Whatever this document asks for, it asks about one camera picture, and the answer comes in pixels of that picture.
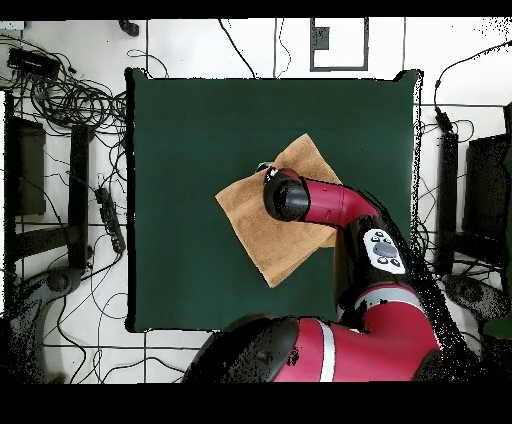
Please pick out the black metal frame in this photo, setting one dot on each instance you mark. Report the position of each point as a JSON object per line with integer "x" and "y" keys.
{"x": 447, "y": 200}
{"x": 79, "y": 192}

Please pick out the orange terry towel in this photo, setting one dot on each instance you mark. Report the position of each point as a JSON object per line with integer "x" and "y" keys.
{"x": 272, "y": 240}

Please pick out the small black floor object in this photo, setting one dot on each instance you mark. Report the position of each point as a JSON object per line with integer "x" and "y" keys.
{"x": 130, "y": 28}

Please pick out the grey stand base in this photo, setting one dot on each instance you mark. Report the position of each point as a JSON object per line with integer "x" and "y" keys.
{"x": 60, "y": 280}
{"x": 472, "y": 292}

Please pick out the black power strip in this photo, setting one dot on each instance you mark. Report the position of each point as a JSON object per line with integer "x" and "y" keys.
{"x": 110, "y": 220}

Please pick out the black adapter box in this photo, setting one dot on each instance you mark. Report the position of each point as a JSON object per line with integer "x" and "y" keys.
{"x": 32, "y": 62}

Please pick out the dark green table cloth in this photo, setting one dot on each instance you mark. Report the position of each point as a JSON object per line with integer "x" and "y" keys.
{"x": 180, "y": 160}

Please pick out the green object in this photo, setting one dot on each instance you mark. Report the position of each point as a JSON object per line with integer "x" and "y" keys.
{"x": 500, "y": 328}

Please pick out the grey rectangular floor frame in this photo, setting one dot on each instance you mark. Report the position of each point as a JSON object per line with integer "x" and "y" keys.
{"x": 339, "y": 68}

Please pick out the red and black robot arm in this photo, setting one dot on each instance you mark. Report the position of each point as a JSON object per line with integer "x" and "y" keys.
{"x": 328, "y": 200}

